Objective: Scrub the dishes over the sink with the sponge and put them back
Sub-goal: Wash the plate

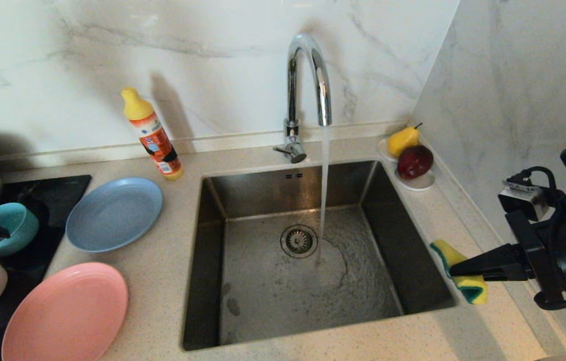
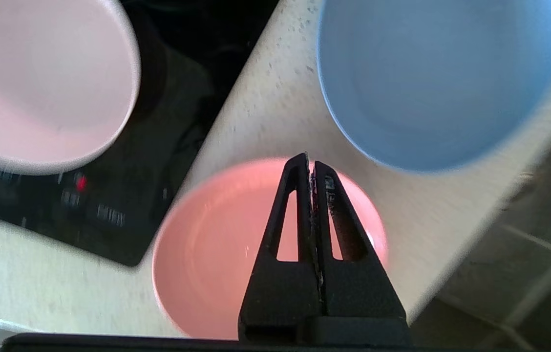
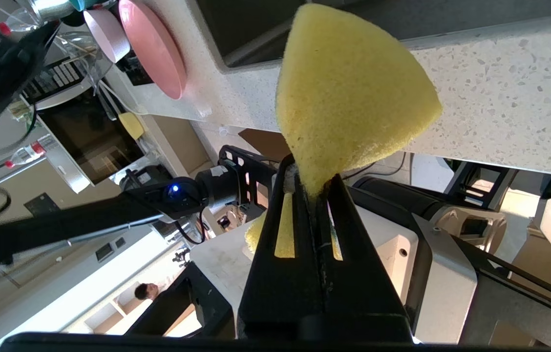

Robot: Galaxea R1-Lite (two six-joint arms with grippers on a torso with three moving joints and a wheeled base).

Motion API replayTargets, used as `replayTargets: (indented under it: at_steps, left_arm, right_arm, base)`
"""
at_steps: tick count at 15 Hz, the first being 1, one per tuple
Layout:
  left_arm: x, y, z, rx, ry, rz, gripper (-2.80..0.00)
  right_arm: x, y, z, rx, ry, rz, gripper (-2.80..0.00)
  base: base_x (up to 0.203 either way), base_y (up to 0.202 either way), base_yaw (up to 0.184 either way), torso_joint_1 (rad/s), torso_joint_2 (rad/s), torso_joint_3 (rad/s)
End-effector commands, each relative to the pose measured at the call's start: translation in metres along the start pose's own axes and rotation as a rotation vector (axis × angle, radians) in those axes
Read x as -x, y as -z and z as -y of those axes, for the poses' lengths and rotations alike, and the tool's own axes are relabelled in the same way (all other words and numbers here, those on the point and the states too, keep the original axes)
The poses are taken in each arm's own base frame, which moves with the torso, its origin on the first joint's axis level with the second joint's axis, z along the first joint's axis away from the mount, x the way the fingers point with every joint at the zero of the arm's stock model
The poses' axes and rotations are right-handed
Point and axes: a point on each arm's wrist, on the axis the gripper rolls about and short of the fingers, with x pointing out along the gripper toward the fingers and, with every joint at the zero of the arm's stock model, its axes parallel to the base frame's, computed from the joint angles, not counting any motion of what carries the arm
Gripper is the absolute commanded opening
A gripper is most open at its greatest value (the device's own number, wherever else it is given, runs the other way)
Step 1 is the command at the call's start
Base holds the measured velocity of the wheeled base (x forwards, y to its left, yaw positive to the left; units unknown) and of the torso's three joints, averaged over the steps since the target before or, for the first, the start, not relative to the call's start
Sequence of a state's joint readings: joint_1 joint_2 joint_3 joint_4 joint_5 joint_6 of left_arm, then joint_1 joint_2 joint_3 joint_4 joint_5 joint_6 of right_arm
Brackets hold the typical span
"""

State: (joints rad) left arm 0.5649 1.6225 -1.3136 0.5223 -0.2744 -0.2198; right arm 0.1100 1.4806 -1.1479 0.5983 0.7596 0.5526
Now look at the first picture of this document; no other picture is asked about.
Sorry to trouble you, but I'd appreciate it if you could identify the teal bowl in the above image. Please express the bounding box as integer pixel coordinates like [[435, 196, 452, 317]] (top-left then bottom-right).
[[0, 202, 40, 257]]

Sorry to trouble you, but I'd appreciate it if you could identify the yellow fish-shaped sponge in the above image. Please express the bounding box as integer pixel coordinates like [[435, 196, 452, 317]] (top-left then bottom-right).
[[430, 239, 489, 305]]

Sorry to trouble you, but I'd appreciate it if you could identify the large salmon pink plate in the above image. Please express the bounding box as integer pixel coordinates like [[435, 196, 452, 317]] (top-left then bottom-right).
[[2, 262, 129, 361]]

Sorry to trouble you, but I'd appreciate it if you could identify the blue plate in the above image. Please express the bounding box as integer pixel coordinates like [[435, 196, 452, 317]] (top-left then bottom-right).
[[66, 177, 164, 253]]

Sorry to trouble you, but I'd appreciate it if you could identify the orange yellow-capped detergent bottle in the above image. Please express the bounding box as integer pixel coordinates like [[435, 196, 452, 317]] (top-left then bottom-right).
[[121, 87, 184, 181]]

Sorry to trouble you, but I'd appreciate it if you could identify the chrome gooseneck faucet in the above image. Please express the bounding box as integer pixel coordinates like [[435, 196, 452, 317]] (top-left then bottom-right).
[[272, 34, 333, 164]]

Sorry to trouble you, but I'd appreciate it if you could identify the stainless steel sink basin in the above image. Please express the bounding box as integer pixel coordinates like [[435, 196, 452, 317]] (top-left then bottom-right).
[[181, 160, 459, 351]]

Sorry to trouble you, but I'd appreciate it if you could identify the black induction cooktop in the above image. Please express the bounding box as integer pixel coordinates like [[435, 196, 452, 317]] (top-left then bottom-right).
[[0, 174, 92, 361]]

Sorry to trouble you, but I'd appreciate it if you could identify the small white fruit dish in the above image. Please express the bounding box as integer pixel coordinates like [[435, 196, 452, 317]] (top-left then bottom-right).
[[376, 138, 436, 192]]

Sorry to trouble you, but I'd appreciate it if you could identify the dark red apple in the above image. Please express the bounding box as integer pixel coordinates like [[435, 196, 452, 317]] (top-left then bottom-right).
[[397, 145, 435, 180]]

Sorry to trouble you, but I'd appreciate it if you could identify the yellow pear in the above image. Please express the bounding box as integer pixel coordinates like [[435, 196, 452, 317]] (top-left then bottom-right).
[[387, 123, 423, 157]]

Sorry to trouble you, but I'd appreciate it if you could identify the round metal drain strainer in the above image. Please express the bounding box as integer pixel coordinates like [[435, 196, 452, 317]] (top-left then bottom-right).
[[280, 225, 319, 259]]

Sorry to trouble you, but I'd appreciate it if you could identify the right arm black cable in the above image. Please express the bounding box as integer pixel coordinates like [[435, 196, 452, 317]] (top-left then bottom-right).
[[506, 167, 566, 310]]

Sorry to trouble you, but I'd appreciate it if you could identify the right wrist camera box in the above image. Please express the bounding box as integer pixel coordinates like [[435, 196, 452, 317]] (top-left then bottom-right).
[[498, 182, 549, 221]]

